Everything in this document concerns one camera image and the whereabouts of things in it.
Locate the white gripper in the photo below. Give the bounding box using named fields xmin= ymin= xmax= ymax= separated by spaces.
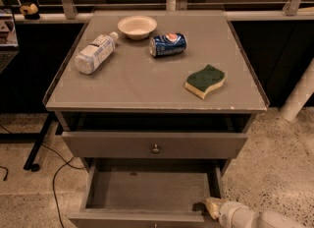
xmin=205 ymin=197 xmax=260 ymax=228

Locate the white paper bowl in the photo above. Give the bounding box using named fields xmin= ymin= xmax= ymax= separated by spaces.
xmin=118 ymin=16 xmax=157 ymax=40

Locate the grey drawer cabinet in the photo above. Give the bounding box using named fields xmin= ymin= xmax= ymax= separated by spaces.
xmin=43 ymin=9 xmax=271 ymax=174

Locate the green yellow sponge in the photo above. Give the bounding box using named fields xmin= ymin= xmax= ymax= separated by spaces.
xmin=184 ymin=65 xmax=226 ymax=99

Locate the blue pepsi can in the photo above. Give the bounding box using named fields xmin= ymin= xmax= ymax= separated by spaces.
xmin=149 ymin=33 xmax=187 ymax=57

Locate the black floor cable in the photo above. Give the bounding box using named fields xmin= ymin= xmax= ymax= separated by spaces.
xmin=0 ymin=123 xmax=82 ymax=228

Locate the small yellow black toy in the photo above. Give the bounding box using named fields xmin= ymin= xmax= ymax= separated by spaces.
xmin=20 ymin=2 xmax=40 ymax=20

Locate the white cylindrical post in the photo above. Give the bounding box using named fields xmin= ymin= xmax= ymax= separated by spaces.
xmin=280 ymin=59 xmax=314 ymax=122

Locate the grey top drawer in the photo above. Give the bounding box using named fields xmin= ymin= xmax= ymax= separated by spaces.
xmin=62 ymin=132 xmax=247 ymax=159

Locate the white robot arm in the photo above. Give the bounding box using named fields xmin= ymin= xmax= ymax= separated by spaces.
xmin=205 ymin=198 xmax=306 ymax=228

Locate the clear plastic water bottle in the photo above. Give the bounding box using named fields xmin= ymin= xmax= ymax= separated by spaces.
xmin=75 ymin=31 xmax=119 ymax=75

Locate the black desk leg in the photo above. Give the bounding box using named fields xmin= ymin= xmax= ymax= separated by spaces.
xmin=0 ymin=113 xmax=54 ymax=172

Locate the grey drawer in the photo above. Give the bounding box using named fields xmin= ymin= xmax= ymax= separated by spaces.
xmin=69 ymin=158 xmax=224 ymax=228
xmin=62 ymin=132 xmax=247 ymax=159

